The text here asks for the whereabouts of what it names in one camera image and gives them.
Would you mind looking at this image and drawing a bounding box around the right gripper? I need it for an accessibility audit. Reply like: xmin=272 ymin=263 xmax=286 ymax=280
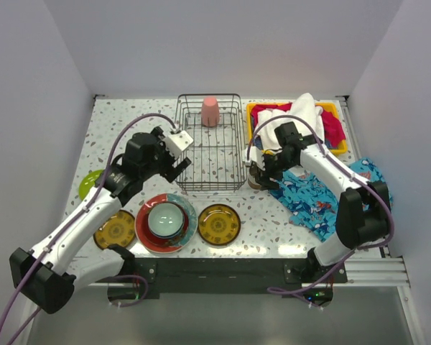
xmin=255 ymin=152 xmax=297 ymax=191

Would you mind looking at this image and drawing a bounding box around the yellow patterned plate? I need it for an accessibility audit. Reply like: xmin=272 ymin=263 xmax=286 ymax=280
xmin=93 ymin=210 xmax=136 ymax=249
xmin=198 ymin=203 xmax=241 ymax=247

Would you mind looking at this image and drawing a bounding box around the light blue bowl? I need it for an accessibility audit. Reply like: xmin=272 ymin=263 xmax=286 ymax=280
xmin=147 ymin=202 xmax=184 ymax=239

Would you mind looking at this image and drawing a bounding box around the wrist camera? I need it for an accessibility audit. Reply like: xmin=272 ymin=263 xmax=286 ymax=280
xmin=242 ymin=150 xmax=265 ymax=177
xmin=163 ymin=130 xmax=194 ymax=159

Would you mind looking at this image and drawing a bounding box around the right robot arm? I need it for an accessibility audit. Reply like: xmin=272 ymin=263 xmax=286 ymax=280
xmin=244 ymin=116 xmax=394 ymax=282

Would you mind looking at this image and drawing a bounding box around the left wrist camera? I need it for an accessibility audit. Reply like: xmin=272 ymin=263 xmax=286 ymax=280
xmin=163 ymin=130 xmax=194 ymax=159

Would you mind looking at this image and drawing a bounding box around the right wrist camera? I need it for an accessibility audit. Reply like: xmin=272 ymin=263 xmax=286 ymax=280
xmin=242 ymin=150 xmax=265 ymax=177

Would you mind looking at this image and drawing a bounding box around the wire dish rack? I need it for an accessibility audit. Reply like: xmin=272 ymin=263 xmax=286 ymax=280
xmin=175 ymin=93 xmax=247 ymax=191

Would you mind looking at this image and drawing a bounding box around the pink cup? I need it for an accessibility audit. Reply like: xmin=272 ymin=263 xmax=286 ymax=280
xmin=201 ymin=96 xmax=220 ymax=127

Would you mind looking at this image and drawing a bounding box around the metal cup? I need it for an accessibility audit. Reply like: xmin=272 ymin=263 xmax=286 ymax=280
xmin=247 ymin=167 xmax=262 ymax=190

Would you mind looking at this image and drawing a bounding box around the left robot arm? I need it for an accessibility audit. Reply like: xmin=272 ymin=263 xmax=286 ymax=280
xmin=9 ymin=126 xmax=193 ymax=314

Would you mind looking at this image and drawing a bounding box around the white towel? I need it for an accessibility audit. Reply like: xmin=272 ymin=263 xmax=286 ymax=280
xmin=255 ymin=93 xmax=325 ymax=151

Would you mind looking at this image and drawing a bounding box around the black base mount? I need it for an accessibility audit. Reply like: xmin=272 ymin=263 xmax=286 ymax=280
xmin=92 ymin=257 xmax=348 ymax=306

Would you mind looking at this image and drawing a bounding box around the left yellow patterned plate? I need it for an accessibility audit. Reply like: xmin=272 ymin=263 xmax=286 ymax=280
xmin=93 ymin=210 xmax=136 ymax=249

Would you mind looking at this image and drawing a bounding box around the red bowl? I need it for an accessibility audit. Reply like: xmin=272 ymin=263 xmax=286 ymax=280
xmin=139 ymin=201 xmax=188 ymax=247

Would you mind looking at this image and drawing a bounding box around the red cloth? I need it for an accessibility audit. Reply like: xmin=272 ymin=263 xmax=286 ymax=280
xmin=246 ymin=103 xmax=346 ymax=150

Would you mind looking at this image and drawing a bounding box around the blue patterned cloth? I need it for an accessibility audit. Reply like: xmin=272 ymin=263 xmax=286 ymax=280
xmin=268 ymin=157 xmax=394 ymax=244

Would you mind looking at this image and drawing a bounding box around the right yellow patterned plate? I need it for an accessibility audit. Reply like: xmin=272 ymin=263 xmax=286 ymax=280
xmin=198 ymin=203 xmax=241 ymax=247

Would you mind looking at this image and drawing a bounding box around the red and blue plate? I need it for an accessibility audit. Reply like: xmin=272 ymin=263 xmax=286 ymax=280
xmin=135 ymin=193 xmax=198 ymax=254

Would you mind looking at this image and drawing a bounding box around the yellow plastic bin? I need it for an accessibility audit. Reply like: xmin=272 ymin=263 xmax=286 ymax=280
xmin=246 ymin=101 xmax=348 ymax=155

